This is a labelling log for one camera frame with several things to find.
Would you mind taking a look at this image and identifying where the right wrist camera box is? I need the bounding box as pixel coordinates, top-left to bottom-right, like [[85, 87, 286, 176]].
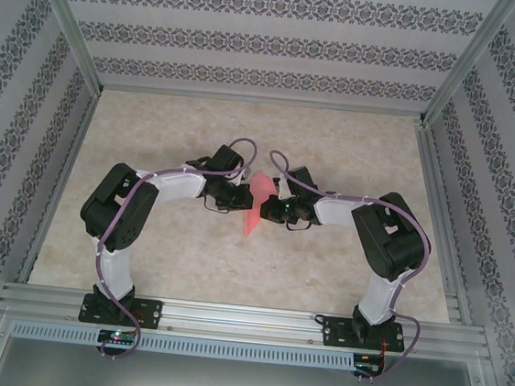
[[271, 174, 289, 198]]

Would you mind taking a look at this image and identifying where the aluminium mounting rail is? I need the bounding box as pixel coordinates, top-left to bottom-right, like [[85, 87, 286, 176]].
[[0, 279, 498, 366]]

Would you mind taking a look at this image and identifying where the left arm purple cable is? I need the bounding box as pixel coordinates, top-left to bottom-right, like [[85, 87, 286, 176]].
[[83, 122, 260, 371]]

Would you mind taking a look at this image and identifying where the aluminium frame post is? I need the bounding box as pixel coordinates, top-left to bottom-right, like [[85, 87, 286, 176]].
[[419, 0, 515, 136], [17, 0, 113, 94]]

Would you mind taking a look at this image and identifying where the aluminium side rail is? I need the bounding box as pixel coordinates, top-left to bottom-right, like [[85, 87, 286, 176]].
[[16, 80, 104, 289], [394, 119, 494, 327]]

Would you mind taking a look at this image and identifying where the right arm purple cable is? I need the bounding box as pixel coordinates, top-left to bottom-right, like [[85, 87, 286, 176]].
[[246, 150, 441, 386]]

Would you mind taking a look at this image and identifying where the grey metal sheet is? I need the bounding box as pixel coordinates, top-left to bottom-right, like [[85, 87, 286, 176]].
[[0, 313, 512, 386]]

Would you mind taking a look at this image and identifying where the grey metal bracket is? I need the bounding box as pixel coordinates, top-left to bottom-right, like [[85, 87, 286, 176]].
[[235, 167, 255, 188]]

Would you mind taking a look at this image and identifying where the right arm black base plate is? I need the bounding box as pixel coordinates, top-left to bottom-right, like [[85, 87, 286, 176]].
[[320, 314, 409, 356]]

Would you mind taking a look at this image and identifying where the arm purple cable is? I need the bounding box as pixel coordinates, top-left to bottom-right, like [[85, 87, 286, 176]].
[[83, 122, 260, 371], [246, 150, 441, 386]]

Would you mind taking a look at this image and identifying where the slotted grey cable duct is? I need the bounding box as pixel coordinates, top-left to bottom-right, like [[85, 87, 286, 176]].
[[9, 317, 356, 374]]

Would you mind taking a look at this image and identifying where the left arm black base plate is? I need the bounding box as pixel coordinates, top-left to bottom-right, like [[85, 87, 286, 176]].
[[77, 292, 165, 331]]

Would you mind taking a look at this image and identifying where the pink square paper sheet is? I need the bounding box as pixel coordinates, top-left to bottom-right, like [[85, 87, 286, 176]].
[[237, 168, 277, 240]]

